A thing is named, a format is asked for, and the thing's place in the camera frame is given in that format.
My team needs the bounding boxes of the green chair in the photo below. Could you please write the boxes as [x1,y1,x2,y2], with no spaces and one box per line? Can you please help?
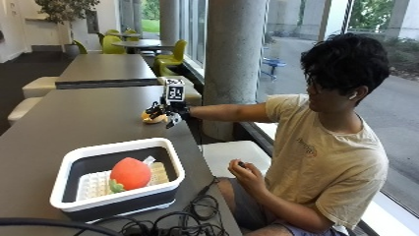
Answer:
[124,29,142,42]
[152,39,189,78]
[102,34,128,55]
[71,39,90,55]

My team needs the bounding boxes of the blue outdoor bench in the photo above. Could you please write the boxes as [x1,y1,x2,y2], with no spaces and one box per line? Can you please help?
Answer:
[261,56,289,82]

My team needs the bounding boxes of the the person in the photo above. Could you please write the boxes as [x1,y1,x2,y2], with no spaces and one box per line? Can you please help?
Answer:
[188,32,392,236]

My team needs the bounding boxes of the thick black cable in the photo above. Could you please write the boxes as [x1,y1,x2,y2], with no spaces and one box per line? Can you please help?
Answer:
[0,216,126,236]

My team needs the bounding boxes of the white waffle plush toy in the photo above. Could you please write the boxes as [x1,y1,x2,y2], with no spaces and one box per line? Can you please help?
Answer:
[76,155,171,202]

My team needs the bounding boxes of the white bench seat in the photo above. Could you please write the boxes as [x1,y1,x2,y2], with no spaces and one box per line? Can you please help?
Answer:
[201,140,275,180]

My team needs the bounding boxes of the yellow orange soft toy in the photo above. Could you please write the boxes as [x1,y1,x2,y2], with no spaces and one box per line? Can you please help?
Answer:
[140,110,169,125]

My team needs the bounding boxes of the white cube with black markers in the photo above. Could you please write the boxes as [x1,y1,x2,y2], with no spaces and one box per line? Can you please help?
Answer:
[163,78,187,103]

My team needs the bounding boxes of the white and grey tub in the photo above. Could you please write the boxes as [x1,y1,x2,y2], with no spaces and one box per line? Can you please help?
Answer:
[48,137,187,222]

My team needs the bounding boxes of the grey shorts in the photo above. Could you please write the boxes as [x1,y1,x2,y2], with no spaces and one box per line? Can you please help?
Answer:
[228,177,348,236]

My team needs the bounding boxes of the orange plush fruit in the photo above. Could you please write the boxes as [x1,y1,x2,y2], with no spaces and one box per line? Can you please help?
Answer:
[108,156,154,194]

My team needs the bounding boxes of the tangle of thin black cables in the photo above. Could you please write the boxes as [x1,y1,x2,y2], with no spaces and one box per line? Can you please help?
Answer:
[118,177,231,236]

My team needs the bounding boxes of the dark wall frame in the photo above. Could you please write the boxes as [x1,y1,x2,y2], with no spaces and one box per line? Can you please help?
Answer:
[86,11,102,34]

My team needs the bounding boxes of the long grey table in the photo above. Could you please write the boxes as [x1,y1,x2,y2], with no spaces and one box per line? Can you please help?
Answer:
[55,53,160,90]

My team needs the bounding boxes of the indoor tree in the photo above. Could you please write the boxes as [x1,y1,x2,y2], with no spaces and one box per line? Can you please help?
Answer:
[35,0,103,53]

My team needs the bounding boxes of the beige t-shirt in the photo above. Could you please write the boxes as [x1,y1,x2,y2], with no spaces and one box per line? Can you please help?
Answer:
[264,93,390,231]

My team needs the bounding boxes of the round grey table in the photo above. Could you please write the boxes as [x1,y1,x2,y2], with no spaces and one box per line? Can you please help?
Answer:
[112,38,164,54]

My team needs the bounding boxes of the grey concrete column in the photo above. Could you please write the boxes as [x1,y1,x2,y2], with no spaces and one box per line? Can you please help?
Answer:
[159,0,183,44]
[201,0,269,143]

